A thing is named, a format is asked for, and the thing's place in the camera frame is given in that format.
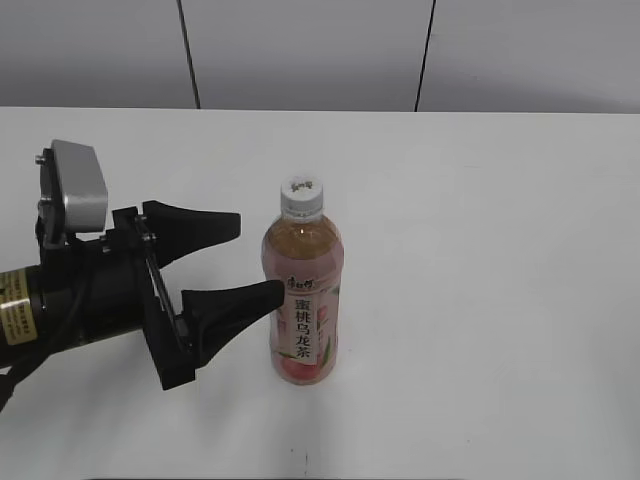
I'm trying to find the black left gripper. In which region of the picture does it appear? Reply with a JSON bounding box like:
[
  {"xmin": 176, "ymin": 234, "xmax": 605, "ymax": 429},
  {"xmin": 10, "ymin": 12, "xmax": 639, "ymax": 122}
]
[{"xmin": 35, "ymin": 146, "xmax": 285, "ymax": 390}]

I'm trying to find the peach oolong tea bottle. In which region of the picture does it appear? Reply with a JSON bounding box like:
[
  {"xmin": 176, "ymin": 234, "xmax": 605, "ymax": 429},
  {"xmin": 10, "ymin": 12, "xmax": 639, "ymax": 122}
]
[{"xmin": 262, "ymin": 205, "xmax": 344, "ymax": 385}]

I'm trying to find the white bottle cap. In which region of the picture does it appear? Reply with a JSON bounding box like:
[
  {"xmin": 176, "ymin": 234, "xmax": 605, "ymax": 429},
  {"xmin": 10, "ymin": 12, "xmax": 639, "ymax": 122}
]
[{"xmin": 280, "ymin": 175, "xmax": 324, "ymax": 216}]

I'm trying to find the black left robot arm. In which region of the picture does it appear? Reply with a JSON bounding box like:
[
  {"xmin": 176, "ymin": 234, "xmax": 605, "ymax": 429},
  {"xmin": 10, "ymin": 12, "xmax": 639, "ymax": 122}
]
[{"xmin": 1, "ymin": 139, "xmax": 285, "ymax": 399}]

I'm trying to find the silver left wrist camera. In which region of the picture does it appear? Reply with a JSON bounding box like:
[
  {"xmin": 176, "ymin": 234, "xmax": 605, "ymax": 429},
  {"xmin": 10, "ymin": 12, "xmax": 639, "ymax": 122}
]
[{"xmin": 51, "ymin": 139, "xmax": 108, "ymax": 233}]

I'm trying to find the black cable on wall left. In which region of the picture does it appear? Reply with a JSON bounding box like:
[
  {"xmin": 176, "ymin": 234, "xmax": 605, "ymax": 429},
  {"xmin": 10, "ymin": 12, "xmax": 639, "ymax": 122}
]
[{"xmin": 176, "ymin": 0, "xmax": 202, "ymax": 110}]

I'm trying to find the black cable on wall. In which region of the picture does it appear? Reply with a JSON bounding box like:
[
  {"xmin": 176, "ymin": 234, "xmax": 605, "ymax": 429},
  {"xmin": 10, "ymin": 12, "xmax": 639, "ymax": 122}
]
[
  {"xmin": 176, "ymin": 0, "xmax": 202, "ymax": 110},
  {"xmin": 414, "ymin": 0, "xmax": 438, "ymax": 113}
]

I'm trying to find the black cable on wall right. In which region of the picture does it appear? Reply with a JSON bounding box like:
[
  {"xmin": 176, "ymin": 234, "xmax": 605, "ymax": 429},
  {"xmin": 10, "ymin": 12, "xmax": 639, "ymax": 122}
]
[{"xmin": 414, "ymin": 0, "xmax": 438, "ymax": 113}]

